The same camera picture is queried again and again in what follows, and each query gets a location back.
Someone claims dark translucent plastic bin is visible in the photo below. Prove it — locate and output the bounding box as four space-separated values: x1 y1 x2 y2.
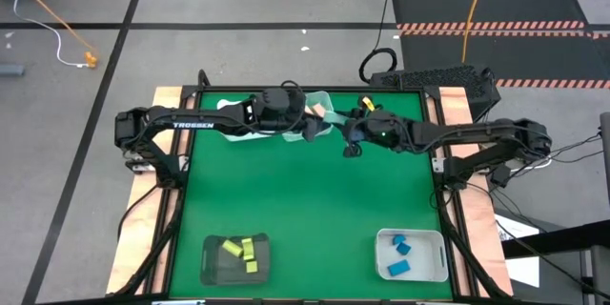
199 232 272 286

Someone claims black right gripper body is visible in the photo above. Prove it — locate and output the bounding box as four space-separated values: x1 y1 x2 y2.
343 110 407 159

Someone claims clear plastic bin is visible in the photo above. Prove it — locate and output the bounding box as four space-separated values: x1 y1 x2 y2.
283 90 336 143

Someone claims green table mat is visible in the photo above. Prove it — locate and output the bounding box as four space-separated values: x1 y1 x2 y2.
169 90 454 299

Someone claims white plastic bin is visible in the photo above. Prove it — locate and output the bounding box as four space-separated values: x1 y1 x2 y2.
216 94 287 144

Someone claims white paper sheet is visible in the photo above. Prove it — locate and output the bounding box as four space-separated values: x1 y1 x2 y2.
494 213 542 289

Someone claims grey post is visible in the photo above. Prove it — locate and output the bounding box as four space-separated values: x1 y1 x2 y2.
599 111 610 193

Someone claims yellow floor cable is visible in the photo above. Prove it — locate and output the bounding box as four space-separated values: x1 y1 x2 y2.
459 0 492 64

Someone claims orange floor cable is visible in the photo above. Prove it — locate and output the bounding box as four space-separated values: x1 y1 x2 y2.
0 0 94 53

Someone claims black table frame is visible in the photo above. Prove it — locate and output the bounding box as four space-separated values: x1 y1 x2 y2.
107 69 515 305

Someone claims light grey plastic bin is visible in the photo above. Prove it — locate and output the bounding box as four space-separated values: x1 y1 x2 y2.
374 227 451 283

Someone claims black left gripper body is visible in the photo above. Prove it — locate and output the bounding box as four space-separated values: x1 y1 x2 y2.
254 87 307 134

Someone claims black hazard-striped floor mat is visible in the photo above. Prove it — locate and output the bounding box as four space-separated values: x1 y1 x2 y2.
390 0 610 90

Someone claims yellow cylinder block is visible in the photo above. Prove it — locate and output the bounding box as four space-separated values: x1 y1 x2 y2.
221 239 244 258

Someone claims black coiled floor cable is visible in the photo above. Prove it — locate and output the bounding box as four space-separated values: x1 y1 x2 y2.
357 0 399 85

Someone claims blue rectangular block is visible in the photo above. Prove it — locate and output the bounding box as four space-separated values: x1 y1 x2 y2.
386 259 412 277

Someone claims grey bar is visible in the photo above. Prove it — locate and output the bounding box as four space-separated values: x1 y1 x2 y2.
0 62 26 77

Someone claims black perforated computer case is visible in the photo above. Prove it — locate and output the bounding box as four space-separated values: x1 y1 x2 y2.
370 65 502 124

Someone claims black beam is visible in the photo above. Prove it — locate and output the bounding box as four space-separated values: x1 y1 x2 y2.
501 218 610 259

